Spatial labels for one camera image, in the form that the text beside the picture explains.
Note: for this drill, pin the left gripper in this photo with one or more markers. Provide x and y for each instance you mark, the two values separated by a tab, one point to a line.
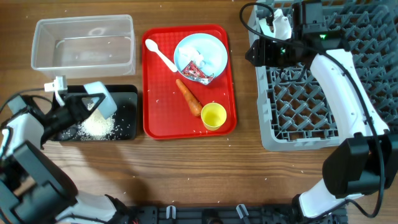
78	107

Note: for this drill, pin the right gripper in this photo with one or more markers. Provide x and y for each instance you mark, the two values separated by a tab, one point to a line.
262	54

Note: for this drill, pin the white rice pile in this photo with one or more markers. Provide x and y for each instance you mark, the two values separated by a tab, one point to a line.
96	127

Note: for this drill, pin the green bowl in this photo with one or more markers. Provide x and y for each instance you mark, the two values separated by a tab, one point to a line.
277	27

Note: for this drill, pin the light blue bowl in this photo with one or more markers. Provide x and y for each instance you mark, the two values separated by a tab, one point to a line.
107	107

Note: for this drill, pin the light blue plate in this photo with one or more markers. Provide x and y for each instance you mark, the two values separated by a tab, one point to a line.
214	52

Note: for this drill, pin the red snack wrapper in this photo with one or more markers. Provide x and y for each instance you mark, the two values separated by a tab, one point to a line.
194	73

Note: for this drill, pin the white tissue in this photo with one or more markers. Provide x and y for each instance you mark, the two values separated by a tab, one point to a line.
191	54

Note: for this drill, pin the yellow cup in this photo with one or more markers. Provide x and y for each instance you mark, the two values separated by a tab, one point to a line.
213	116

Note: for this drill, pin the orange carrot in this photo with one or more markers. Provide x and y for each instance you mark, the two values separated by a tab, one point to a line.
193	104

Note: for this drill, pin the white plastic spoon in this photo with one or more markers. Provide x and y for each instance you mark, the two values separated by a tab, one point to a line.
153	47

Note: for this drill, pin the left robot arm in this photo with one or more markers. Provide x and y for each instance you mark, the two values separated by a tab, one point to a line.
33	188

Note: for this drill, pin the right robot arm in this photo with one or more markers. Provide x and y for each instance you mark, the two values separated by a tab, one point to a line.
365	162

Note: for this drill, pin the grey dishwasher rack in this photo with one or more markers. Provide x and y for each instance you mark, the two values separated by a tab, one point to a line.
293	111

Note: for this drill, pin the clear plastic bin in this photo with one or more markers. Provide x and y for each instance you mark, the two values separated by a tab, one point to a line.
84	47

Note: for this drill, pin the red serving tray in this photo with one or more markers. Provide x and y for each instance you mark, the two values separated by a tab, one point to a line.
166	114

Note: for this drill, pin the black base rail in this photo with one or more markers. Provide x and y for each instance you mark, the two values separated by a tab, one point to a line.
266	214

